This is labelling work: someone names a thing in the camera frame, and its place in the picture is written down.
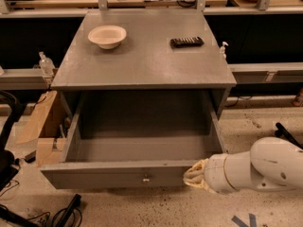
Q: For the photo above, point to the grey top drawer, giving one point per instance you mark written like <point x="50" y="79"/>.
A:
<point x="136" y="139"/>

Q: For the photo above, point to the black ridged bar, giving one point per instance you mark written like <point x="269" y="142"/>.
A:
<point x="186" y="42"/>

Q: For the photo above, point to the clear sanitizer bottle left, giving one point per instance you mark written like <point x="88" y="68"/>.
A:
<point x="46" y="64"/>

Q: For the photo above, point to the yellow foam-covered gripper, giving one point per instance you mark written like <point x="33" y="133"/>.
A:
<point x="215" y="173"/>

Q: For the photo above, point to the open cardboard box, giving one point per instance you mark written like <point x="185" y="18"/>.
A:
<point x="42" y="130"/>

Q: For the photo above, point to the grey wooden cabinet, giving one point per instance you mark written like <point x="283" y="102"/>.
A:
<point x="145" y="59"/>

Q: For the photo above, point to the small white pump bottle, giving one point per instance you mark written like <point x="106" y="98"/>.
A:
<point x="223" y="48"/>

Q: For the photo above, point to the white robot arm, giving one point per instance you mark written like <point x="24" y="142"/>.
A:
<point x="271" y="164"/>

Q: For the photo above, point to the black power strip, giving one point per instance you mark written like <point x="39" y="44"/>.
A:
<point x="69" y="210"/>

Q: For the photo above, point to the black chair base leg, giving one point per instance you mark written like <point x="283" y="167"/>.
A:
<point x="281" y="131"/>

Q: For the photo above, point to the white paper bowl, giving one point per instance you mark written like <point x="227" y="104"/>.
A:
<point x="107" y="37"/>

